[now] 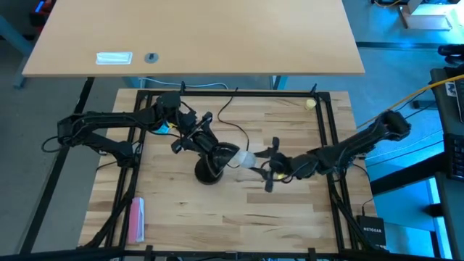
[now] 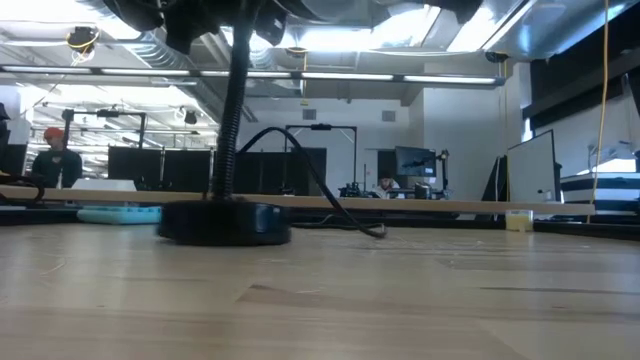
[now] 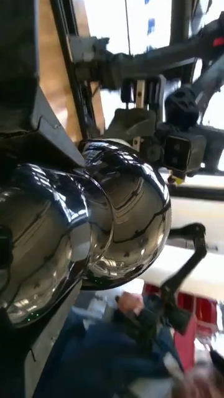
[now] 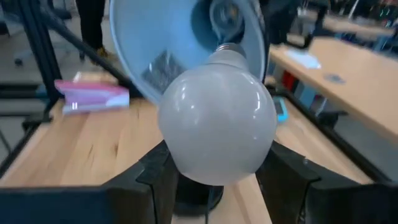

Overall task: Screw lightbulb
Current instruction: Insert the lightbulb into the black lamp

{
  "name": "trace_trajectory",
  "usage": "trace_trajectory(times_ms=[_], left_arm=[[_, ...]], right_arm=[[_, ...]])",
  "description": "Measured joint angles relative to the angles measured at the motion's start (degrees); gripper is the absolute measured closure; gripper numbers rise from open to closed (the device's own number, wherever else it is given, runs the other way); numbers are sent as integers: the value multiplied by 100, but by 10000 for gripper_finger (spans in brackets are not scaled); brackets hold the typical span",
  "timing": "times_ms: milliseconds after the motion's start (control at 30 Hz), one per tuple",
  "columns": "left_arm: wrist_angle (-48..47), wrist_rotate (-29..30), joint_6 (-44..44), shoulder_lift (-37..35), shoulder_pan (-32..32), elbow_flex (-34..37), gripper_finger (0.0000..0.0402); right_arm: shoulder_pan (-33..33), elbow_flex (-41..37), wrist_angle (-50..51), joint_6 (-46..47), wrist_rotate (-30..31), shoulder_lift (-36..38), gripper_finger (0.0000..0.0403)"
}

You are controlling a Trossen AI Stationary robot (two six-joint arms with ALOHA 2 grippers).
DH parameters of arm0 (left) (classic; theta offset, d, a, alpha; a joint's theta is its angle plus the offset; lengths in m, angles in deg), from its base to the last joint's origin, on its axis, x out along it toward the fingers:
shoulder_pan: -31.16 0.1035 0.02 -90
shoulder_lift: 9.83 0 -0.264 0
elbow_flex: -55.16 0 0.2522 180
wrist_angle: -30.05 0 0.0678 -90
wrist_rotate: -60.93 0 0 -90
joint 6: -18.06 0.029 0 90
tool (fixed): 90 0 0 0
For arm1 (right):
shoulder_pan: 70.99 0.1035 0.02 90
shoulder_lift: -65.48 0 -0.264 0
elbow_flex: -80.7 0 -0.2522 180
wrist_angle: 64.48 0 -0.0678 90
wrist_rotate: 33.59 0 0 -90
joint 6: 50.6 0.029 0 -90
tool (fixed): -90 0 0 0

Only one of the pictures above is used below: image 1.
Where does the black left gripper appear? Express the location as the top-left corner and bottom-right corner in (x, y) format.
(170, 111), (218, 154)

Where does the black gooseneck desk lamp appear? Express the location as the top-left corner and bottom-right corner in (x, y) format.
(191, 130), (241, 186)

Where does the beige wooden desk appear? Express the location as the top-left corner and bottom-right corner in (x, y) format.
(21, 0), (365, 78)

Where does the pink and white stapler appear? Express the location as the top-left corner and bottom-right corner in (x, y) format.
(127, 197), (146, 244)

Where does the black cable bundle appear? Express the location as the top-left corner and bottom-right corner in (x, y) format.
(326, 170), (367, 251)
(81, 159), (144, 251)

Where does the black floor beam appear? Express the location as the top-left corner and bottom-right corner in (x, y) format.
(369, 152), (447, 196)

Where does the red and blue object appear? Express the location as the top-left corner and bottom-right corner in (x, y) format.
(30, 0), (55, 25)

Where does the black keyboard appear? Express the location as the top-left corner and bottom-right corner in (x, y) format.
(444, 133), (464, 182)

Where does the black floor strip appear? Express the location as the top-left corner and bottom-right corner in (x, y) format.
(20, 76), (95, 254)
(355, 41), (442, 51)

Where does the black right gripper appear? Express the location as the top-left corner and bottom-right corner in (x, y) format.
(249, 136), (295, 193)

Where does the black side table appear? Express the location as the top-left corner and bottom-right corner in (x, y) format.
(429, 63), (464, 261)

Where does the white cable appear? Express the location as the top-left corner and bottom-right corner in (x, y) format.
(139, 77), (229, 91)

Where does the white rectangular box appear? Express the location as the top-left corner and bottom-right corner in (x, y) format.
(95, 51), (133, 66)

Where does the black chair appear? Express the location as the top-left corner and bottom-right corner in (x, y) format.
(436, 43), (464, 67)

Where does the black Netgear network switch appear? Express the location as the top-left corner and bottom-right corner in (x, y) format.
(356, 215), (387, 247)

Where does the black aluminium table frame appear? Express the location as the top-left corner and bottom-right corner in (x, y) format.
(78, 88), (389, 261)

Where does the grey table leg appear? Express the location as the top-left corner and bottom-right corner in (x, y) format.
(0, 14), (34, 90)

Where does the black lamp power cable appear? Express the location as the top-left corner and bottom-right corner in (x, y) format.
(216, 86), (252, 170)

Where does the yellow cable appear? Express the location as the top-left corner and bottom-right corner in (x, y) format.
(357, 74), (464, 130)

